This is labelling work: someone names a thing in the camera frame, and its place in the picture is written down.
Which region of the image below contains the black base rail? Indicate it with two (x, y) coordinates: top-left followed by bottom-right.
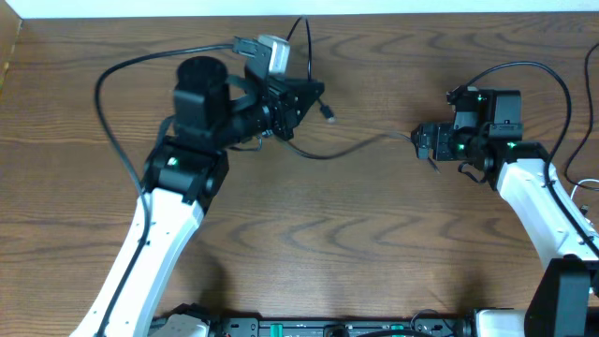
(149, 303), (530, 337)

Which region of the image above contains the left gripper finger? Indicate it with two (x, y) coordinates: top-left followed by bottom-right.
(289, 79), (325, 117)
(280, 105), (305, 140)

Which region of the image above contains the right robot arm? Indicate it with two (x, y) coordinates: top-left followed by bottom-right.
(411, 86), (598, 336)

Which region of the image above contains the cardboard panel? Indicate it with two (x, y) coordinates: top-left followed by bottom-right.
(0, 0), (22, 87)

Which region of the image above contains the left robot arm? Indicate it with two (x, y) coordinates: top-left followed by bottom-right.
(73, 56), (325, 336)

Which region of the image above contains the white cable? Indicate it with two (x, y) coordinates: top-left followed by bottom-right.
(569, 177), (599, 200)

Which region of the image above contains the left camera cable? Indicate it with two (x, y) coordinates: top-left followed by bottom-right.
(93, 43), (235, 337)

